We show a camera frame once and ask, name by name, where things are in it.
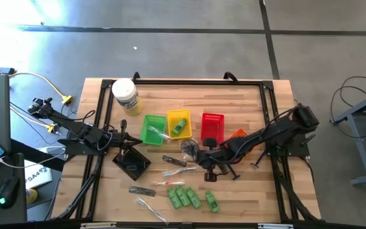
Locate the black plastic basket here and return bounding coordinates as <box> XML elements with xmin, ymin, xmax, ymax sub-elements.
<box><xmin>112</xmin><ymin>145</ymin><xmax>152</xmax><ymax>182</ymax></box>

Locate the white charging cable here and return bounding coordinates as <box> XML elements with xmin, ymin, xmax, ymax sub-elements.
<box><xmin>0</xmin><ymin>146</ymin><xmax>67</xmax><ymax>169</ymax></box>

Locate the black side desk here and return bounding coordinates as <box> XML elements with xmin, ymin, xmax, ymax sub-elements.
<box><xmin>0</xmin><ymin>139</ymin><xmax>67</xmax><ymax>225</ymax></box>

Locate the blue-grey metal table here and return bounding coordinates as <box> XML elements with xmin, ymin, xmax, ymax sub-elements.
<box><xmin>330</xmin><ymin>87</ymin><xmax>366</xmax><ymax>187</ymax></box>

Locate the black computer mouse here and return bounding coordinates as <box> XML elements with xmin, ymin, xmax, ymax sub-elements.
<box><xmin>0</xmin><ymin>174</ymin><xmax>21</xmax><ymax>210</ymax></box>

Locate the orange plastic basket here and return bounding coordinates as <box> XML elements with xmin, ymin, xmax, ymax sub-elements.
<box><xmin>229</xmin><ymin>128</ymin><xmax>249</xmax><ymax>142</ymax></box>

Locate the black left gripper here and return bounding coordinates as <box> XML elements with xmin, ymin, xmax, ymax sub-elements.
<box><xmin>107</xmin><ymin>119</ymin><xmax>144</xmax><ymax>163</ymax></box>

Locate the silver aluminium bar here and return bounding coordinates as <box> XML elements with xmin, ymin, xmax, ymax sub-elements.
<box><xmin>257</xmin><ymin>223</ymin><xmax>295</xmax><ymax>229</ymax></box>
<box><xmin>80</xmin><ymin>223</ymin><xmax>118</xmax><ymax>229</ymax></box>

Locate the yellow Lysol wipes canister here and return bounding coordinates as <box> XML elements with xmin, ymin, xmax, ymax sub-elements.
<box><xmin>111</xmin><ymin>78</ymin><xmax>144</xmax><ymax>116</ymax></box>

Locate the black shower cap bag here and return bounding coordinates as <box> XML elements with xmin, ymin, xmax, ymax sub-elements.
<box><xmin>179</xmin><ymin>138</ymin><xmax>201</xmax><ymax>158</ymax></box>

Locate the yellow cable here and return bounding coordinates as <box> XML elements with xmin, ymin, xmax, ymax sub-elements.
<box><xmin>8</xmin><ymin>71</ymin><xmax>73</xmax><ymax>106</ymax></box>
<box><xmin>9</xmin><ymin>106</ymin><xmax>60</xmax><ymax>134</ymax></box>

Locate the green plastic basket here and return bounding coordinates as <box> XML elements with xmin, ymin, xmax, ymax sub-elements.
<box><xmin>140</xmin><ymin>114</ymin><xmax>168</xmax><ymax>146</ymax></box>

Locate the black comb in wrapper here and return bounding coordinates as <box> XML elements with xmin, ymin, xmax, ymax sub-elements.
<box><xmin>161</xmin><ymin>155</ymin><xmax>188</xmax><ymax>168</ymax></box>
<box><xmin>128</xmin><ymin>185</ymin><xmax>157</xmax><ymax>198</ymax></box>

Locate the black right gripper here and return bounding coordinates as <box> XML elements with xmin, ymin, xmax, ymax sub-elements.
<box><xmin>198</xmin><ymin>137</ymin><xmax>234</xmax><ymax>183</ymax></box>

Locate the red toothbrush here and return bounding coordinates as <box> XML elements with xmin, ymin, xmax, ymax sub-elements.
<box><xmin>150</xmin><ymin>180</ymin><xmax>186</xmax><ymax>188</ymax></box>

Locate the black floor cable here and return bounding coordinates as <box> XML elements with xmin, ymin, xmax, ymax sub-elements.
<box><xmin>330</xmin><ymin>75</ymin><xmax>366</xmax><ymax>141</ymax></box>

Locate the yellow plastic basket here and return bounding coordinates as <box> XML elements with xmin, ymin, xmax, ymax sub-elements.
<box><xmin>166</xmin><ymin>109</ymin><xmax>193</xmax><ymax>141</ymax></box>

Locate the white printed box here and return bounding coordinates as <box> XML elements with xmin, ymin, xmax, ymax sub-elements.
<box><xmin>24</xmin><ymin>158</ymin><xmax>54</xmax><ymax>190</ymax></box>

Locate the red plastic basket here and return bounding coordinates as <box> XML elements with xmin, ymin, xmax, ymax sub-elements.
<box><xmin>200</xmin><ymin>113</ymin><xmax>225</xmax><ymax>146</ymax></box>

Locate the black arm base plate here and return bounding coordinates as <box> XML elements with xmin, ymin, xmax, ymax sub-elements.
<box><xmin>57</xmin><ymin>130</ymin><xmax>108</xmax><ymax>156</ymax></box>
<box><xmin>263</xmin><ymin>132</ymin><xmax>311</xmax><ymax>158</ymax></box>

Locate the small yellow container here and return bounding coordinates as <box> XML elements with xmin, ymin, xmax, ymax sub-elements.
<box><xmin>25</xmin><ymin>188</ymin><xmax>39</xmax><ymax>204</ymax></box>

